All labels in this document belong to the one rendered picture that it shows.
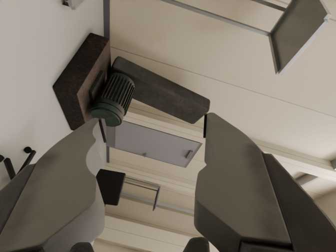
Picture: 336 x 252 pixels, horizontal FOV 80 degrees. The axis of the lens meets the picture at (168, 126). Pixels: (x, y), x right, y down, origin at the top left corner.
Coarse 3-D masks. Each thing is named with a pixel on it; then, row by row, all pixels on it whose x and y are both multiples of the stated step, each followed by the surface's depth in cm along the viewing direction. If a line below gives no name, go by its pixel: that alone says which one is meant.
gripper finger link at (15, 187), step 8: (24, 168) 8; (32, 168) 8; (16, 176) 8; (24, 176) 8; (8, 184) 8; (16, 184) 7; (24, 184) 7; (0, 192) 7; (8, 192) 7; (16, 192) 7; (0, 200) 7; (8, 200) 7; (16, 200) 7; (0, 208) 7; (8, 208) 7; (0, 216) 6; (8, 216) 6; (0, 224) 6; (0, 232) 6
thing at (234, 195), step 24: (216, 120) 11; (216, 144) 9; (240, 144) 9; (216, 168) 8; (240, 168) 8; (264, 168) 8; (216, 192) 7; (240, 192) 7; (264, 192) 7; (216, 216) 6; (240, 216) 6; (264, 216) 6; (216, 240) 7; (240, 240) 6; (264, 240) 5; (288, 240) 5
